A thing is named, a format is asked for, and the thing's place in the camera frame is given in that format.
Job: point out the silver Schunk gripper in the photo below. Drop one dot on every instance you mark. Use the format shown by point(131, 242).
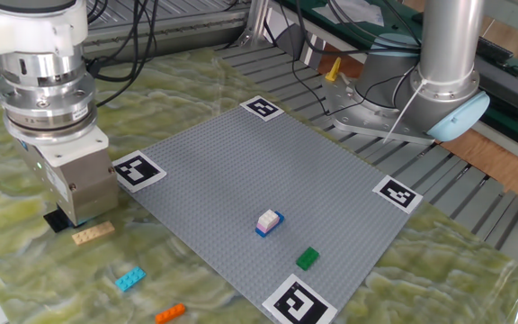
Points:
point(88, 184)

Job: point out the black Lego plate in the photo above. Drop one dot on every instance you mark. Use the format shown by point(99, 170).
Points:
point(57, 221)

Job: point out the tan Lego plate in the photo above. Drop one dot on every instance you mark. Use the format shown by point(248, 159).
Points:
point(92, 232)

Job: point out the cyan Lego plate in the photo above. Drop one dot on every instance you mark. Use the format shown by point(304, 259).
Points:
point(130, 278)

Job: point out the orange Lego brick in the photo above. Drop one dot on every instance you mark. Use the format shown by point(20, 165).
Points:
point(170, 313)

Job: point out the pink Lego plate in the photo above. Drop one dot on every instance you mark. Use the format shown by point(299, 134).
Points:
point(263, 229)

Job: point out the white Lego brick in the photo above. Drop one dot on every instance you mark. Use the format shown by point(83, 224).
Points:
point(268, 218)

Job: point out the grey Lego baseplate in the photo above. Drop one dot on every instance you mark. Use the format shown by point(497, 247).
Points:
point(263, 166)

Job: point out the blue Lego brick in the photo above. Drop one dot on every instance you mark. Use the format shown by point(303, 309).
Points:
point(279, 220)

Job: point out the dark green Lego brick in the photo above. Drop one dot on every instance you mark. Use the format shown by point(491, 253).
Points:
point(307, 258)

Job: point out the large blocky fiducial marker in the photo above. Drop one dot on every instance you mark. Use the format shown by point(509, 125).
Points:
point(142, 172)

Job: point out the small fiducial marker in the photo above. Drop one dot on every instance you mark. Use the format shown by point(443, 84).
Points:
point(262, 108)
point(397, 193)

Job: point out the large spiral fiducial marker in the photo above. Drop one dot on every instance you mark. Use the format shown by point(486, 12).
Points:
point(299, 301)

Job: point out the yellow plastic clip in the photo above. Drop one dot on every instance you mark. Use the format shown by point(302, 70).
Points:
point(333, 69)

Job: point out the white zip tie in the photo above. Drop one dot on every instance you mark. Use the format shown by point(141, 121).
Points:
point(403, 112)

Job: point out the clear plastic bag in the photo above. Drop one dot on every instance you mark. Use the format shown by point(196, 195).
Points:
point(358, 11)

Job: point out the green marble slab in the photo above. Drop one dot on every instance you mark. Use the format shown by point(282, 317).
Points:
point(443, 279)

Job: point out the grey aluminium side rail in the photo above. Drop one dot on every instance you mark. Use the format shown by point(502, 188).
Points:
point(173, 33)

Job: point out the aluminium frame post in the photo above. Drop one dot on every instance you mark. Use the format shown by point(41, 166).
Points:
point(258, 18)

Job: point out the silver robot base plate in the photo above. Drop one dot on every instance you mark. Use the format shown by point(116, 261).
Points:
point(358, 121)

